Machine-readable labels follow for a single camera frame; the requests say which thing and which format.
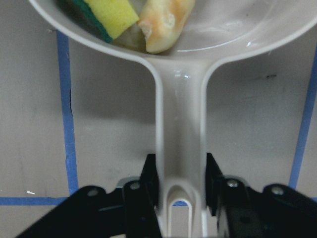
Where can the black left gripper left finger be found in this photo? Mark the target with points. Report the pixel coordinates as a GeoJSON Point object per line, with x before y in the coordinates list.
{"type": "Point", "coordinates": [149, 177]}

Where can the white plastic dustpan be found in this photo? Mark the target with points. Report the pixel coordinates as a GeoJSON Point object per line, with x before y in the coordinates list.
{"type": "Point", "coordinates": [217, 32]}

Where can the yellow green sponge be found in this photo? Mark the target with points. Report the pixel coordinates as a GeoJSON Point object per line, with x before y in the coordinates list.
{"type": "Point", "coordinates": [111, 17]}

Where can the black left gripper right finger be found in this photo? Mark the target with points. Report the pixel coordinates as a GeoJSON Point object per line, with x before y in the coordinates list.
{"type": "Point", "coordinates": [213, 176]}

